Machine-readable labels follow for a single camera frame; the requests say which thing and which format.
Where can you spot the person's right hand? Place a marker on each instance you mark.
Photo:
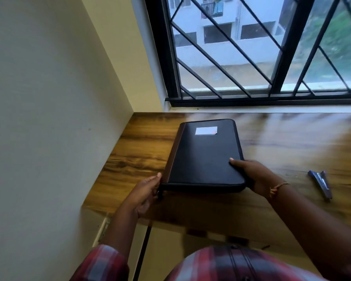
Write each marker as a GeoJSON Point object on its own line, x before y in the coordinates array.
{"type": "Point", "coordinates": [257, 177]}

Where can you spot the white label on folder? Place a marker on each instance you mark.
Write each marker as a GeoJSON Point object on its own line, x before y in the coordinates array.
{"type": "Point", "coordinates": [206, 131]}

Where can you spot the black zippered folder case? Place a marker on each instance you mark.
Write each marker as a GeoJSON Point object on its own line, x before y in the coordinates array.
{"type": "Point", "coordinates": [204, 156]}

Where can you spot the black metal table leg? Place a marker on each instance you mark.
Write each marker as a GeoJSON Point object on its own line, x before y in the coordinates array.
{"type": "Point", "coordinates": [142, 254]}

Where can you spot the person's right thumb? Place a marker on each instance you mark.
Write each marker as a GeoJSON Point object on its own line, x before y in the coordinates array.
{"type": "Point", "coordinates": [238, 162]}

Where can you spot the blue metal stapler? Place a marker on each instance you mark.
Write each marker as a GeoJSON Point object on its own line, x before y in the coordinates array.
{"type": "Point", "coordinates": [320, 181]}

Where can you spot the black window frame with grille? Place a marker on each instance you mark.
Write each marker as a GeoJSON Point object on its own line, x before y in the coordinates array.
{"type": "Point", "coordinates": [283, 55]}

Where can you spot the red plaid shirt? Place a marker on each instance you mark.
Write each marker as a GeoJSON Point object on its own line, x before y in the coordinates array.
{"type": "Point", "coordinates": [193, 264]}

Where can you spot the person's left thumb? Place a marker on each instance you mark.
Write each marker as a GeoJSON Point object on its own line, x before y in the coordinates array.
{"type": "Point", "coordinates": [155, 179]}

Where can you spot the person's left hand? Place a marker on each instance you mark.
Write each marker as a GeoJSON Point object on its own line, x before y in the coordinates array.
{"type": "Point", "coordinates": [143, 195]}

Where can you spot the person's right forearm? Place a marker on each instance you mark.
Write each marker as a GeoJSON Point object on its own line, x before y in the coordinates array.
{"type": "Point", "coordinates": [313, 228]}

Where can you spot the person's left forearm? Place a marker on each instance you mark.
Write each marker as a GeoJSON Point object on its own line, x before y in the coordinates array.
{"type": "Point", "coordinates": [121, 228]}

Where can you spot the white building outside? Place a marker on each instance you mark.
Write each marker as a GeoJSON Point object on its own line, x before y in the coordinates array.
{"type": "Point", "coordinates": [231, 32]}

